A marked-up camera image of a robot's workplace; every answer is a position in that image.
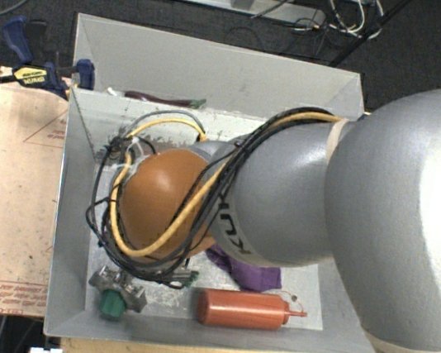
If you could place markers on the red-brown squeeze bottle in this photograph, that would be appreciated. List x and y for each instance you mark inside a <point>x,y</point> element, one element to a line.
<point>240,309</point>

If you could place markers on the purple cloth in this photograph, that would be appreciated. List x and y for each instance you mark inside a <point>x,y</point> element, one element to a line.
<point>258,276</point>

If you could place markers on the dark purple toy eggplant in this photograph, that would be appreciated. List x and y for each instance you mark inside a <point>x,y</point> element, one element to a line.
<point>158,98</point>

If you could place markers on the brown cardboard board red print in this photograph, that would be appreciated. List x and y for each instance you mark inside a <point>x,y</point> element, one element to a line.
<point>15,204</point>

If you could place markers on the grey metal bin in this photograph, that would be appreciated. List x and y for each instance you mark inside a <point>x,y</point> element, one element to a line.
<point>205,68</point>

